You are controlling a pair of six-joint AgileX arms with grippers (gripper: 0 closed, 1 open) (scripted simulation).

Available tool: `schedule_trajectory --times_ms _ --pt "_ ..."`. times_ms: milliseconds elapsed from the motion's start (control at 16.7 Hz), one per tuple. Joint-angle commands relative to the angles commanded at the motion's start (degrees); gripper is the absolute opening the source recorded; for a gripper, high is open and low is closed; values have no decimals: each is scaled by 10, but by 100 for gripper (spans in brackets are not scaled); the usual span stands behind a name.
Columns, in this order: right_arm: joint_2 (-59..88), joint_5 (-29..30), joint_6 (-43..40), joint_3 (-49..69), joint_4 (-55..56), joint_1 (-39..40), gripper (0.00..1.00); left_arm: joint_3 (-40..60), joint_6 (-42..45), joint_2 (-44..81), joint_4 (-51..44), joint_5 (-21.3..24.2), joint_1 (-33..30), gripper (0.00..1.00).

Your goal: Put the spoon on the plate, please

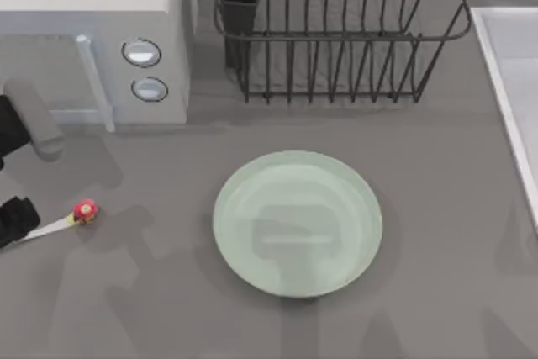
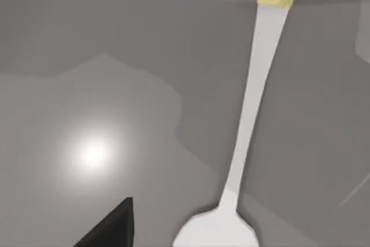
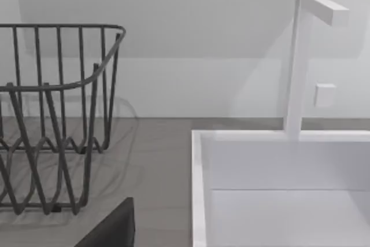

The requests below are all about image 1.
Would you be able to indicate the silver utensil with red knob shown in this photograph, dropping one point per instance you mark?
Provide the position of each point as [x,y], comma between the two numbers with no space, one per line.
[85,210]

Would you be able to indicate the small round microwave knob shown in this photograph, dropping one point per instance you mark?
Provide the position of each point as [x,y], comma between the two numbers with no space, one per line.
[149,89]

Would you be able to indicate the pale microwave oven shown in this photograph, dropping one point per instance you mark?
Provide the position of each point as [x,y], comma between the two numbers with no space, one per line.
[168,81]

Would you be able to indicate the grey microwave door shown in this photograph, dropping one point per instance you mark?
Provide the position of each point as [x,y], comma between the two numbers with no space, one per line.
[46,69]

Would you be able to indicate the pale green plate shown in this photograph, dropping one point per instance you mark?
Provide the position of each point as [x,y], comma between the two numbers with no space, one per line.
[294,191]

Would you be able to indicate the large round microwave knob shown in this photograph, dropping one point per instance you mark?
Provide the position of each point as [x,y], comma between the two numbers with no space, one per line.
[141,53]

